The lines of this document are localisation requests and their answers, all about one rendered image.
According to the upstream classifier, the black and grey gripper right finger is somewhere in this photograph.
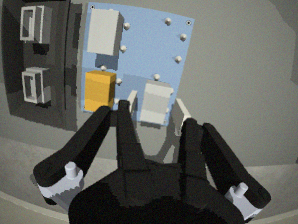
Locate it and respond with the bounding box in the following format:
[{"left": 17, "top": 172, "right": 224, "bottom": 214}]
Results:
[{"left": 171, "top": 98, "right": 271, "bottom": 223}]

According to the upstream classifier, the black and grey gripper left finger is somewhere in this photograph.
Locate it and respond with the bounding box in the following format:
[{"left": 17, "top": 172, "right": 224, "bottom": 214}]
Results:
[{"left": 33, "top": 90, "right": 155, "bottom": 212}]

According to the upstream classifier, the yellow rectangular block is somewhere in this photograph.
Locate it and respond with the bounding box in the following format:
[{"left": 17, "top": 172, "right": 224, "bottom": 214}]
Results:
[{"left": 85, "top": 70, "right": 116, "bottom": 112}]

